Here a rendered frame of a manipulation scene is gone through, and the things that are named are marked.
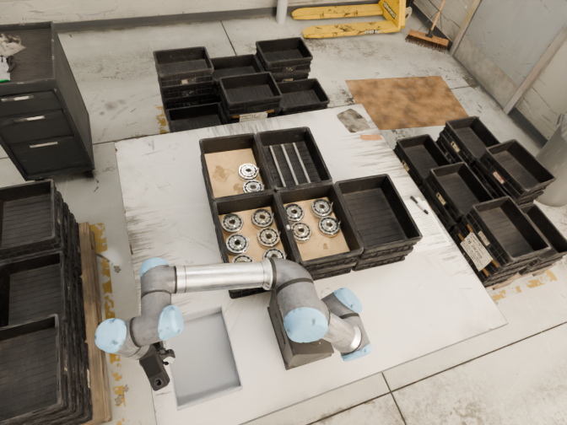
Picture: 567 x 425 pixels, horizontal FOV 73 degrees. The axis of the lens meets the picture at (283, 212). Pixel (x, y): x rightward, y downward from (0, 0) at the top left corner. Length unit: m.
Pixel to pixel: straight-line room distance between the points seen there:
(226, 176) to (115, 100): 2.02
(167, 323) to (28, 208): 1.68
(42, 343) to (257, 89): 2.13
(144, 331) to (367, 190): 1.40
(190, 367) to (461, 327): 1.24
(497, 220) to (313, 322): 1.92
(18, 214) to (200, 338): 1.48
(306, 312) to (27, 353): 1.42
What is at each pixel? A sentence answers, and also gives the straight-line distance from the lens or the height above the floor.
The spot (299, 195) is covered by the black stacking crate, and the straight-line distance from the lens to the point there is 1.89.
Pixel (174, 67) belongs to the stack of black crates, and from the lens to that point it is 3.29.
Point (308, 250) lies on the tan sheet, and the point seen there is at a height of 0.83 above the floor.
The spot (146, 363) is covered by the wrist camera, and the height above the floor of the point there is 1.23.
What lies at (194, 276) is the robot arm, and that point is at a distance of 1.07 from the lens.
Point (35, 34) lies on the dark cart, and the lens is 3.08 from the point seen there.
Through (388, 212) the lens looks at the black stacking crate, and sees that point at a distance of 2.02.
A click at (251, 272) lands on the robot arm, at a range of 1.11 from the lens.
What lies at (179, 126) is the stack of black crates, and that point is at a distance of 3.09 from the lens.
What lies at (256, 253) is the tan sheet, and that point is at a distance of 1.75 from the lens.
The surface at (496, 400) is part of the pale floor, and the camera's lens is 2.84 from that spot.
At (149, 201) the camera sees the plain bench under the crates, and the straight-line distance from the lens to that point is 2.11.
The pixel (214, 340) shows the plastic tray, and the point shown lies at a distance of 1.37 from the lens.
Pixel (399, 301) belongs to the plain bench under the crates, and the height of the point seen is 0.70.
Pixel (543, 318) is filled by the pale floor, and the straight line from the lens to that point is 3.25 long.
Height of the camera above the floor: 2.36
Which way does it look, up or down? 55 degrees down
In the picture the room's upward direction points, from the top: 11 degrees clockwise
